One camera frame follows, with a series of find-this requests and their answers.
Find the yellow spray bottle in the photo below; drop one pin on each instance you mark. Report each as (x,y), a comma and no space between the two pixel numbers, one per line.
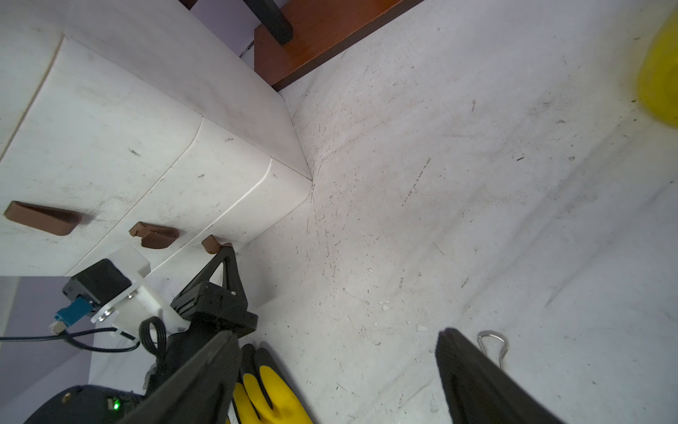
(657,78)

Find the yellow black work glove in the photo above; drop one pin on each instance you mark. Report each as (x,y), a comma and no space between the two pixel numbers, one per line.
(262,395)

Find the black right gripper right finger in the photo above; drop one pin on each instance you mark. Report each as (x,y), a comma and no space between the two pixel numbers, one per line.
(477,390)

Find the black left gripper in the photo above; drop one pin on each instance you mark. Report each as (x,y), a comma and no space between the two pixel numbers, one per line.
(97,404)

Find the teal binder clip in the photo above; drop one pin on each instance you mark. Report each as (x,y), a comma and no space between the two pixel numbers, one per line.
(491,343)

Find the white plastic drawer cabinet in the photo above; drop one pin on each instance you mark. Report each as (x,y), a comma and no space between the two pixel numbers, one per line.
(128,123)

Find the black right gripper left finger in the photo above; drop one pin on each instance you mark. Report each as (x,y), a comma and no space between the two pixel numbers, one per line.
(200,392)

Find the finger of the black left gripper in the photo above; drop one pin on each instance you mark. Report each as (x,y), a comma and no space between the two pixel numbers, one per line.
(216,298)

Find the brown wooden step shelf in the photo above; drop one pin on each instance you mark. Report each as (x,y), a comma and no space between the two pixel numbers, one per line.
(289,39)

